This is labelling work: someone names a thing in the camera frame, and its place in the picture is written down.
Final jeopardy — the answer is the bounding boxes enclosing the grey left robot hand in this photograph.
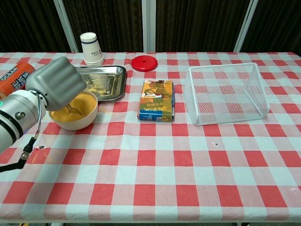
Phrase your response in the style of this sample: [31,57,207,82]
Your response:
[25,56,87,112]

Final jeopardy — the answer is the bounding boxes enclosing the metal spoon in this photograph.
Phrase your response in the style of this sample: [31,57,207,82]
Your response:
[65,103,83,117]

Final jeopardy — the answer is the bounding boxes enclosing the cream round bowl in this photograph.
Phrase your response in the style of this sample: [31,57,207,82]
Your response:
[48,91,98,131]

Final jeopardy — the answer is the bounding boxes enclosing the orange cylindrical snack can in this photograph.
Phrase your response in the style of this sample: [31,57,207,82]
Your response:
[0,61,37,100]

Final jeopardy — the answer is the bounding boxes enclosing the white paper cup stack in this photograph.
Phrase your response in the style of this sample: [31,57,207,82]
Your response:
[79,32,105,67]

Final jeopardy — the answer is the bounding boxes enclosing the stainless steel tray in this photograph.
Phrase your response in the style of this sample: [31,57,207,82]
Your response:
[74,65,127,102]

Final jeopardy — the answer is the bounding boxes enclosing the dark brown corrugated panel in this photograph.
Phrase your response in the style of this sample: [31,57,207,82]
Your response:
[242,0,301,57]
[155,0,250,53]
[0,0,71,53]
[63,0,144,53]

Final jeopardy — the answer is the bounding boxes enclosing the red round plastic lid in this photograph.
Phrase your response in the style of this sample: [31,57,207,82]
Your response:
[131,55,158,72]

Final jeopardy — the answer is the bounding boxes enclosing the yellow blue carton box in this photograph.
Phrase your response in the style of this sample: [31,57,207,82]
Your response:
[137,79,176,122]

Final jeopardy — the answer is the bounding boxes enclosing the red white checkered tablecloth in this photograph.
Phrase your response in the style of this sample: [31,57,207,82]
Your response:
[0,51,301,223]

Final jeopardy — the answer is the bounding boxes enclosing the white partition post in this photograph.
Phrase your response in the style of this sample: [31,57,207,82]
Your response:
[141,0,157,53]
[233,0,259,53]
[53,0,79,53]

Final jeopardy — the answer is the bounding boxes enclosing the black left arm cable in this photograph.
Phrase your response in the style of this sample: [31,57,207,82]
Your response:
[0,94,46,174]

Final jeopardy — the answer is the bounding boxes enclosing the white wire mesh basket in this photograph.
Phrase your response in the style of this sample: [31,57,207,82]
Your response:
[183,62,270,126]

